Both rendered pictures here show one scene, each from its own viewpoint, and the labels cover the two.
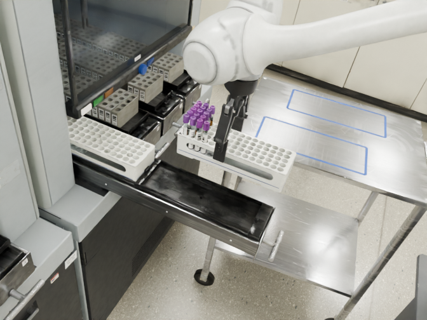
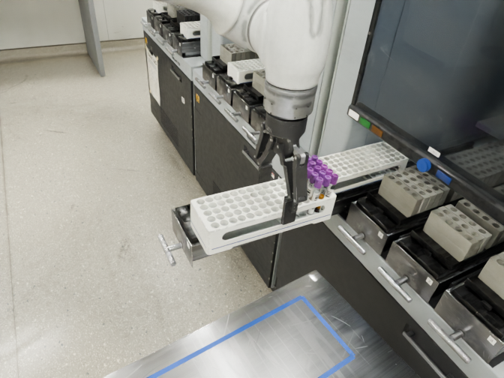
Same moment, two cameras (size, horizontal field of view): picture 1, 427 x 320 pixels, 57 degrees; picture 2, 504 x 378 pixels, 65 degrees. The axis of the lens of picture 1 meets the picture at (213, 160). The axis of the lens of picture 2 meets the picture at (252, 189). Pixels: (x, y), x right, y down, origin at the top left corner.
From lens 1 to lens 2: 133 cm
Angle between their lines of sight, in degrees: 90
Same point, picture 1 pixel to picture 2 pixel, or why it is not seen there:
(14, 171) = not seen: hidden behind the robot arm
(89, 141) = (351, 154)
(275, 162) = (214, 210)
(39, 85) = (345, 58)
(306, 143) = (252, 363)
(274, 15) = (263, 15)
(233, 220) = not seen: hidden behind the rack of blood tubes
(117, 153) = (325, 160)
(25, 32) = (352, 10)
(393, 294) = not seen: outside the picture
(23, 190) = (311, 118)
